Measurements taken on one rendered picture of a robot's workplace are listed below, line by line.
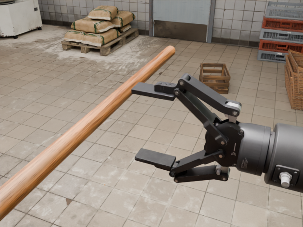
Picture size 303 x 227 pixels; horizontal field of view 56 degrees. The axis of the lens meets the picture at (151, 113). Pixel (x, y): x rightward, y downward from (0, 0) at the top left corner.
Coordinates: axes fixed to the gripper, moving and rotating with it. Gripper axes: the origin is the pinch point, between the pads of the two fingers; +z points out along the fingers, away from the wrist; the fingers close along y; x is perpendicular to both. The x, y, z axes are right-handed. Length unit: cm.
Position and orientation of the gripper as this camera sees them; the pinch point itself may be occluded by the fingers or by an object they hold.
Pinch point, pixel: (142, 124)
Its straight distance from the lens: 49.4
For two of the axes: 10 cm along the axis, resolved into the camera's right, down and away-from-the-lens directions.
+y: 0.1, 8.6, 5.1
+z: -9.3, -1.9, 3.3
